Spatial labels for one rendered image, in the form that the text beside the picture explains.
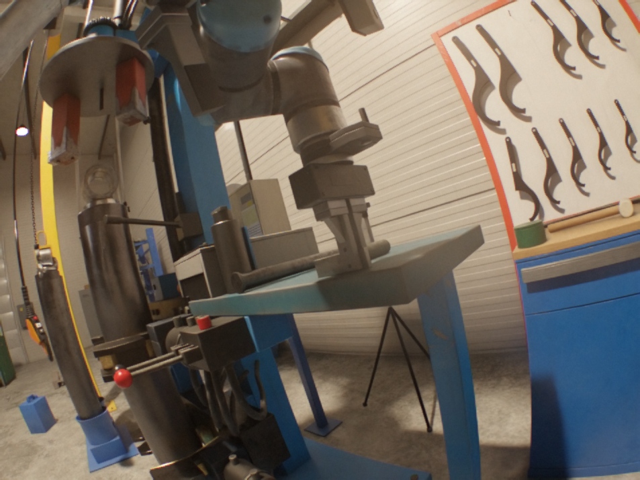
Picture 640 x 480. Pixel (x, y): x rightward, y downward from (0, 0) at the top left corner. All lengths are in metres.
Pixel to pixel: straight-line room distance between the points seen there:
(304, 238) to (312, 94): 0.60
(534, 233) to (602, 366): 0.49
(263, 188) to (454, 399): 1.42
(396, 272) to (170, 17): 0.34
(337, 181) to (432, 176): 1.89
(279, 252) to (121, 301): 0.59
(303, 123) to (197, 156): 0.97
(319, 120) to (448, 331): 0.41
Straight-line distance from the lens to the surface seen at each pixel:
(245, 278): 0.64
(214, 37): 0.33
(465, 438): 0.70
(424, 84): 2.40
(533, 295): 0.99
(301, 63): 0.48
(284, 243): 0.91
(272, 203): 1.71
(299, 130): 0.44
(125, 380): 0.59
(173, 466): 1.17
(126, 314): 1.13
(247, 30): 0.32
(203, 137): 1.43
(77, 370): 2.50
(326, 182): 0.40
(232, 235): 0.72
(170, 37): 0.26
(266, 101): 0.45
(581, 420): 1.22
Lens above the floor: 1.10
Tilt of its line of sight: 2 degrees up
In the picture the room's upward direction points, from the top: 16 degrees counter-clockwise
